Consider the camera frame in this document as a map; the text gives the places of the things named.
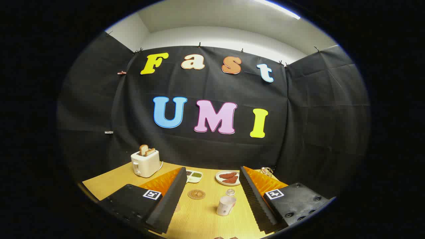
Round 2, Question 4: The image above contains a cream toaster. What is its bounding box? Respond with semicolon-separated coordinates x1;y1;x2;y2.
130;149;160;178

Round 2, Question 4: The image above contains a clear juice bottle white label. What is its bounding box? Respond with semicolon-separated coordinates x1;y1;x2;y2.
216;189;237;216

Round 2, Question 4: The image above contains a wooden table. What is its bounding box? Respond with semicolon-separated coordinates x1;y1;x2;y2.
82;162;289;239

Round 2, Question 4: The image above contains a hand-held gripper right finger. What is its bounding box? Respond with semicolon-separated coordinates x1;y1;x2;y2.
239;166;336;233

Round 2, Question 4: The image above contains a white divided dish with grains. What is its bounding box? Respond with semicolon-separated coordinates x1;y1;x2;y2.
185;170;203;184

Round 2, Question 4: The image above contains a black backdrop cloth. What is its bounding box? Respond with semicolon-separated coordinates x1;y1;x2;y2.
56;32;371;199

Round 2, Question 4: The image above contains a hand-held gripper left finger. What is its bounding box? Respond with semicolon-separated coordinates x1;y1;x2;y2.
98;167;188;235

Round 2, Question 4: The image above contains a white round plate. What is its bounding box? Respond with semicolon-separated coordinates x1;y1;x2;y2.
215;170;241;186

